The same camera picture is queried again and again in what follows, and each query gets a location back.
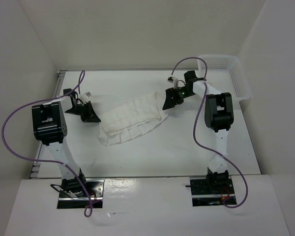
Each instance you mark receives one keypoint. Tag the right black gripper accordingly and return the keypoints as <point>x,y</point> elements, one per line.
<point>170,103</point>

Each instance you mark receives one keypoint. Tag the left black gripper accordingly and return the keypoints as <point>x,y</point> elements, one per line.
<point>91,116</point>

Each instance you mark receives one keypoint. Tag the white pleated skirt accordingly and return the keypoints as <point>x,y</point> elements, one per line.
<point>132,119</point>

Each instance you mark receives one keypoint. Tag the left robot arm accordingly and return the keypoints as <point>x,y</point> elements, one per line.
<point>49,127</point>

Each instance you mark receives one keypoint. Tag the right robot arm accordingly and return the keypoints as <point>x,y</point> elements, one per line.
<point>218,117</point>

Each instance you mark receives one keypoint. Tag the white plastic basket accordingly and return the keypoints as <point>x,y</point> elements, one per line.
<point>225,73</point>

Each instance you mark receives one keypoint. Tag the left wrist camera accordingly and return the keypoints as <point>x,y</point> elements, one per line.
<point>85,97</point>

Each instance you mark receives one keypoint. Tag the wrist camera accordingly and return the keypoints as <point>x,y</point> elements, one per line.
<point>85,97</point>
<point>175,81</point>

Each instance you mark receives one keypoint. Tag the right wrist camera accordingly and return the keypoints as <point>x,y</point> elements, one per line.
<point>175,81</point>

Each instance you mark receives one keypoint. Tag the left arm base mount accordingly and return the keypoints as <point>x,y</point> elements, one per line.
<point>69,200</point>

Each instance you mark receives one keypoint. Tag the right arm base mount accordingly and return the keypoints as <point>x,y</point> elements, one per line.
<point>203,195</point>

